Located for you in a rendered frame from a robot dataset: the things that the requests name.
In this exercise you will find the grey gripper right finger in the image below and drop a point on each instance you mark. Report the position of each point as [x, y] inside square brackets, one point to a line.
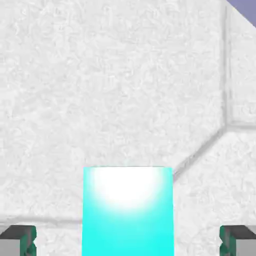
[238, 240]

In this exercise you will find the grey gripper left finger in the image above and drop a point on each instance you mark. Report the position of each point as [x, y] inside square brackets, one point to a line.
[18, 240]

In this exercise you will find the small cyan cube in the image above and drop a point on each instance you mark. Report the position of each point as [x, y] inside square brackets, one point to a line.
[128, 230]

